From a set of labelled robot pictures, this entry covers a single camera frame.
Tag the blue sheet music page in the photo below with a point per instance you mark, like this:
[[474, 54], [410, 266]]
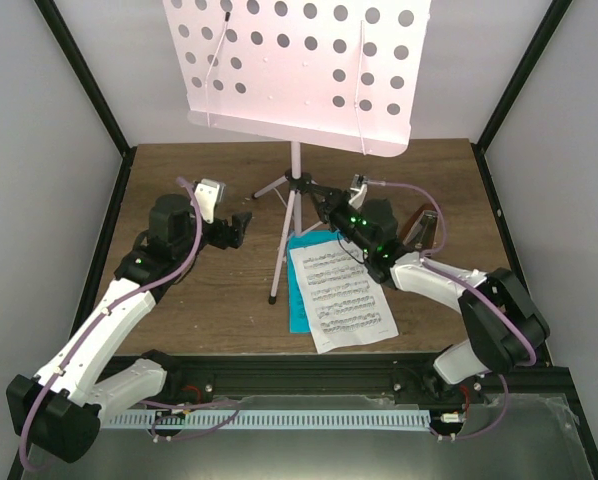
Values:
[[298, 322]]

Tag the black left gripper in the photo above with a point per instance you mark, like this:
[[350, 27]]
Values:
[[224, 241]]

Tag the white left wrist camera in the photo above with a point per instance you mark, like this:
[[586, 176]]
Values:
[[209, 194]]

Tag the clear plastic metronome cover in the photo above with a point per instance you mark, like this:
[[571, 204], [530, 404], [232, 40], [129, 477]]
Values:
[[425, 231]]

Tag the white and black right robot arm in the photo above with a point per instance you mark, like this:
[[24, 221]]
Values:
[[504, 326]]

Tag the lilac music stand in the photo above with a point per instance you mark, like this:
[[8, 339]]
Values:
[[337, 74]]

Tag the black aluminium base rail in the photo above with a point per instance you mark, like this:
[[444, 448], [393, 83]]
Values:
[[408, 378]]

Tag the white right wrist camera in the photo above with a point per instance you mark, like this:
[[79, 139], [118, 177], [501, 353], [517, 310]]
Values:
[[358, 190]]

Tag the white sheet music page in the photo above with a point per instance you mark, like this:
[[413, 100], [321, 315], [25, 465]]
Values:
[[344, 306]]

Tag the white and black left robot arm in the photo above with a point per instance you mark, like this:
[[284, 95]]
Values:
[[63, 406]]

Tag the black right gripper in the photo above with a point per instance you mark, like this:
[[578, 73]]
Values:
[[328, 210]]

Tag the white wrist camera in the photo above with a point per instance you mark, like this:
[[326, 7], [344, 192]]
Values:
[[209, 194], [358, 190]]

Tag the red wooden metronome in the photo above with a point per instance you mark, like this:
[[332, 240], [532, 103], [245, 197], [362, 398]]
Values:
[[406, 232]]

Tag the light blue slotted cable duct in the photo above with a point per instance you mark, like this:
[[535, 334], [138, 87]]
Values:
[[384, 420]]

